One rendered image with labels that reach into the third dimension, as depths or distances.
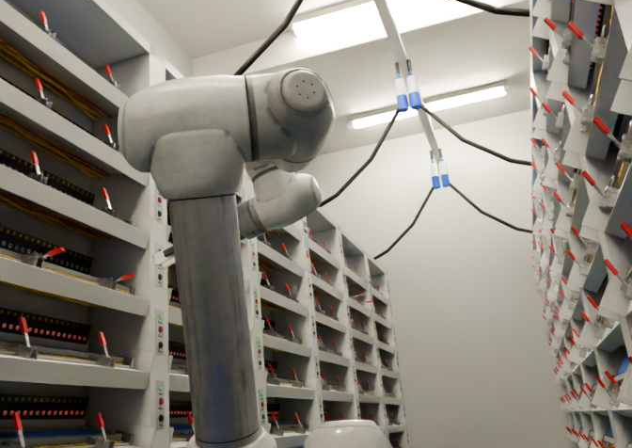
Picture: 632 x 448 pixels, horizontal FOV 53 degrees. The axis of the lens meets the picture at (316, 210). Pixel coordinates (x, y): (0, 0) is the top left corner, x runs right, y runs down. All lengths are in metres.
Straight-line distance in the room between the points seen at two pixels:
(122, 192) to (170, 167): 1.05
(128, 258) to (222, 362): 0.96
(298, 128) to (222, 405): 0.42
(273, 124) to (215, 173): 0.11
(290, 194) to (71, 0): 0.86
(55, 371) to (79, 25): 1.02
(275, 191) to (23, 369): 0.64
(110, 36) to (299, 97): 1.24
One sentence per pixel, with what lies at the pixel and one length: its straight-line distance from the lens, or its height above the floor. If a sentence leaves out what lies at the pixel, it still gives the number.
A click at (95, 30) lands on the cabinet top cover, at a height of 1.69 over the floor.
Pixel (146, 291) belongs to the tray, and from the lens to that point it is 1.83.
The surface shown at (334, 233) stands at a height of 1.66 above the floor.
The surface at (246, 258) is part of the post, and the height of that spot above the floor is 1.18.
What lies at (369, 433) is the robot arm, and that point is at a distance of 1.07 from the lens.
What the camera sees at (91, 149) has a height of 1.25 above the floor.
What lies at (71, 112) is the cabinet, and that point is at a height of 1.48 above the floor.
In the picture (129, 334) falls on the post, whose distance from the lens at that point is 1.84.
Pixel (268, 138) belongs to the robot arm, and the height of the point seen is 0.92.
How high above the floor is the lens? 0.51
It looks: 19 degrees up
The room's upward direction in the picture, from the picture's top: 5 degrees counter-clockwise
